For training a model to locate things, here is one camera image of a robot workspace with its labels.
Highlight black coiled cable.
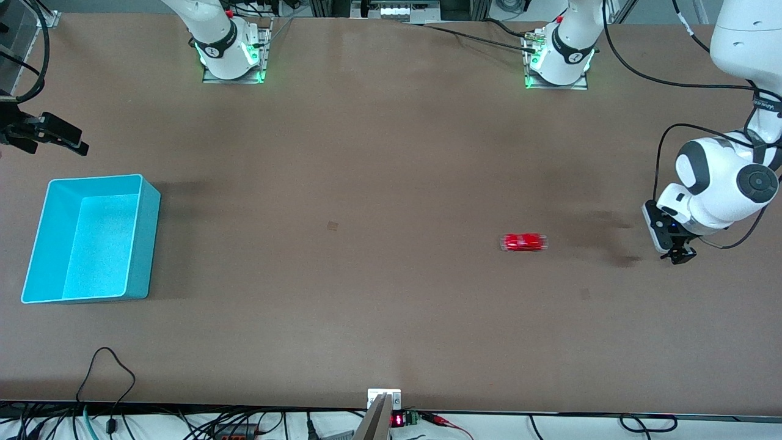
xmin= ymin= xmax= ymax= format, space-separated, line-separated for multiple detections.
xmin=619 ymin=414 xmax=679 ymax=433

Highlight black looped cable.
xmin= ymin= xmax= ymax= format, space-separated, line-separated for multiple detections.
xmin=75 ymin=347 xmax=137 ymax=422

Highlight red beetle toy car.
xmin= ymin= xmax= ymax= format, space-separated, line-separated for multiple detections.
xmin=500 ymin=232 xmax=549 ymax=253

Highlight red clip leads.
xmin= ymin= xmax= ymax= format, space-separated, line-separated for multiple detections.
xmin=420 ymin=413 xmax=475 ymax=440

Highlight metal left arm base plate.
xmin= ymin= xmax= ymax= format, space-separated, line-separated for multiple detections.
xmin=522 ymin=27 xmax=590 ymax=91

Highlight short thick black cable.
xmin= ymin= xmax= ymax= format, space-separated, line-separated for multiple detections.
xmin=486 ymin=18 xmax=538 ymax=39

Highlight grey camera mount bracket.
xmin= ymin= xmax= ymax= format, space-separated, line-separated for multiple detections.
xmin=353 ymin=393 xmax=392 ymax=440

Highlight white mounting plate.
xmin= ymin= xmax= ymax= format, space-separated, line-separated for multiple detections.
xmin=367 ymin=389 xmax=402 ymax=410

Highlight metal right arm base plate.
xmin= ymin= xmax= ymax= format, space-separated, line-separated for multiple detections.
xmin=202 ymin=17 xmax=271 ymax=85

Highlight long thin black cable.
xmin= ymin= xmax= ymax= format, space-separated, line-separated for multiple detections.
xmin=397 ymin=22 xmax=539 ymax=56

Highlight orange black power strip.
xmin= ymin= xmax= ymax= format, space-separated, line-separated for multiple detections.
xmin=211 ymin=422 xmax=258 ymax=440

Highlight white power strip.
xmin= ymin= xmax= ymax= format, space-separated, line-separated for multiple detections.
xmin=379 ymin=3 xmax=442 ymax=19

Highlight thin grey wire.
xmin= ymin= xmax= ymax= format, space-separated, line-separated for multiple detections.
xmin=264 ymin=17 xmax=295 ymax=50

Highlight blue plastic box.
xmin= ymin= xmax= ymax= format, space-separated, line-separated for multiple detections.
xmin=20 ymin=174 xmax=162 ymax=305

